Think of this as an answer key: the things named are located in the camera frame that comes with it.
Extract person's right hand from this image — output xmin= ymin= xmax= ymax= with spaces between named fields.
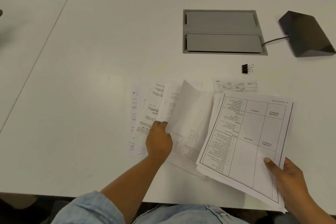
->
xmin=263 ymin=156 xmax=313 ymax=210

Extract person's left hand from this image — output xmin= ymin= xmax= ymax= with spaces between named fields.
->
xmin=145 ymin=120 xmax=174 ymax=163

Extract pile of printed paper sheets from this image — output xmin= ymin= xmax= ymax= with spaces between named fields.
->
xmin=127 ymin=77 xmax=294 ymax=214

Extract grid paper sheet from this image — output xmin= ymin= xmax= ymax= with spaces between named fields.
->
xmin=164 ymin=79 xmax=215 ymax=169

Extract bordered timetable paper sheet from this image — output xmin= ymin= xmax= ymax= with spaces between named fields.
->
xmin=196 ymin=92 xmax=294 ymax=206

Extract person's left forearm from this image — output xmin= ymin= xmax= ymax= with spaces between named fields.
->
xmin=100 ymin=154 xmax=167 ymax=224

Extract light blue jeans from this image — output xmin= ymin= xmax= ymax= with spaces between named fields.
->
xmin=132 ymin=203 xmax=250 ymax=224

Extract light blue denim sleeve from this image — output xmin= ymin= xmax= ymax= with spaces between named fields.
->
xmin=51 ymin=190 xmax=126 ymax=224

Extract white table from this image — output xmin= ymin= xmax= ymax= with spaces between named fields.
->
xmin=0 ymin=0 xmax=336 ymax=212

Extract dark grey chair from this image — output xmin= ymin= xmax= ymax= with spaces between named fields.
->
xmin=48 ymin=200 xmax=70 ymax=224

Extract black wedge-shaped device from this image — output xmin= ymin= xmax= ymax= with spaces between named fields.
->
xmin=278 ymin=10 xmax=336 ymax=58

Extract grey flip-lid cable box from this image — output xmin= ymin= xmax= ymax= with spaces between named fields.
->
xmin=182 ymin=9 xmax=268 ymax=56

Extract grey cable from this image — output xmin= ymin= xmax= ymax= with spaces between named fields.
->
xmin=260 ymin=35 xmax=290 ymax=47

